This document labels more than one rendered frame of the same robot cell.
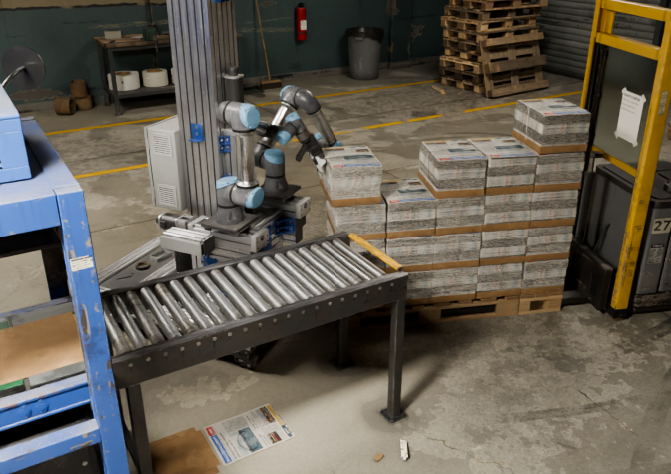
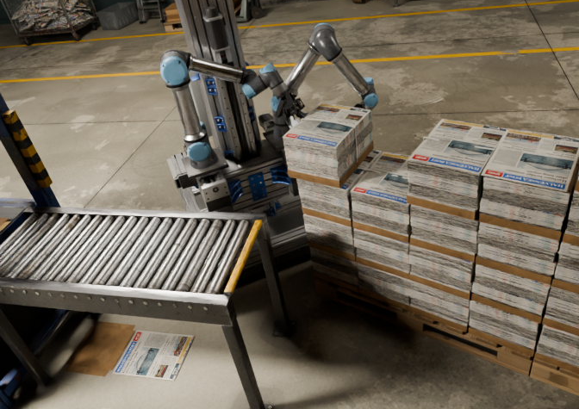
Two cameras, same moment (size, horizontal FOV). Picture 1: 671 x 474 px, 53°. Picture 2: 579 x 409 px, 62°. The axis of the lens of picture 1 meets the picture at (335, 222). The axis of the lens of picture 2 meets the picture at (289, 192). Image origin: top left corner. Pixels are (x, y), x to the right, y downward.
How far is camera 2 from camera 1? 2.57 m
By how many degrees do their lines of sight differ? 44
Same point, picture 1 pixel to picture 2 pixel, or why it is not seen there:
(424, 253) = (397, 259)
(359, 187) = (314, 164)
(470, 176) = (454, 190)
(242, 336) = (50, 298)
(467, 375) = not seen: outside the picture
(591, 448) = not seen: outside the picture
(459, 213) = (441, 230)
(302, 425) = (189, 373)
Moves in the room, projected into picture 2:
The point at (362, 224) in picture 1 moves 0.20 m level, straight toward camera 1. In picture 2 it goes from (325, 203) to (295, 225)
